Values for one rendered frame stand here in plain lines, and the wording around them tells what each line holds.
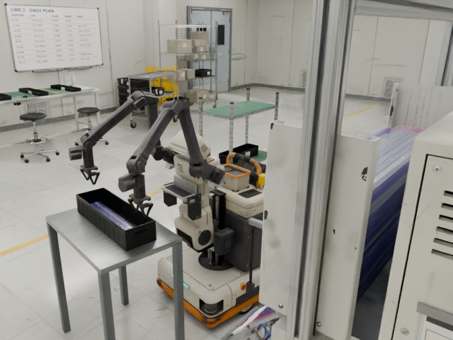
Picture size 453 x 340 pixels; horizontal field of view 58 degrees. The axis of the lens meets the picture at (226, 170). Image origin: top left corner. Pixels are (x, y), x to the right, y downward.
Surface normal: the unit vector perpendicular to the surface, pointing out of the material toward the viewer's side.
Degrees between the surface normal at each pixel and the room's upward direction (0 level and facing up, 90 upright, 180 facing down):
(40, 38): 90
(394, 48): 90
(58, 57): 90
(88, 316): 0
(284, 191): 90
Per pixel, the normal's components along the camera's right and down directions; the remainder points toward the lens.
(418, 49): -0.62, 0.25
